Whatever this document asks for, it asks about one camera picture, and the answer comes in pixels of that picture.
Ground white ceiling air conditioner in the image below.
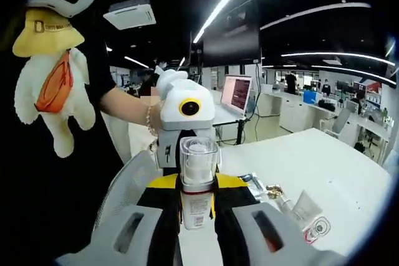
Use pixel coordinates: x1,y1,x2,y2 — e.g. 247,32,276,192
102,0,158,31

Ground gold skincare sachet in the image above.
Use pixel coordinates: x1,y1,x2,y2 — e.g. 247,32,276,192
265,184,287,201

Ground white laptop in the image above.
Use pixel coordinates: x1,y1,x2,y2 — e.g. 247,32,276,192
214,74,254,124

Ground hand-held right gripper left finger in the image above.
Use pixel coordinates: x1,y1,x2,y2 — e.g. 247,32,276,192
55,173,183,266

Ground white skincare tube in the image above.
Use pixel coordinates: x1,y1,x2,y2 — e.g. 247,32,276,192
290,188,324,231

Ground clear bag with blue sachet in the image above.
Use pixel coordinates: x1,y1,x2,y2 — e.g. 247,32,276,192
240,171,270,202

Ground black wall monitor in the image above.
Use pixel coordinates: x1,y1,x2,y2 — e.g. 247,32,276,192
202,0,262,69

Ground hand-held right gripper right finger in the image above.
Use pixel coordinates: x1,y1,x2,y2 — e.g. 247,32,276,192
214,173,347,266

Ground beaded bracelet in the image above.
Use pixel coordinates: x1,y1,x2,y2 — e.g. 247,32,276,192
145,103,160,153

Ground white plush duck toy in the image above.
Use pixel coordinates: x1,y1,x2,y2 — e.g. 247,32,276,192
12,8,97,159

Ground blue box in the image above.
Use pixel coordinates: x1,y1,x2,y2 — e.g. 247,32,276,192
302,89,320,106

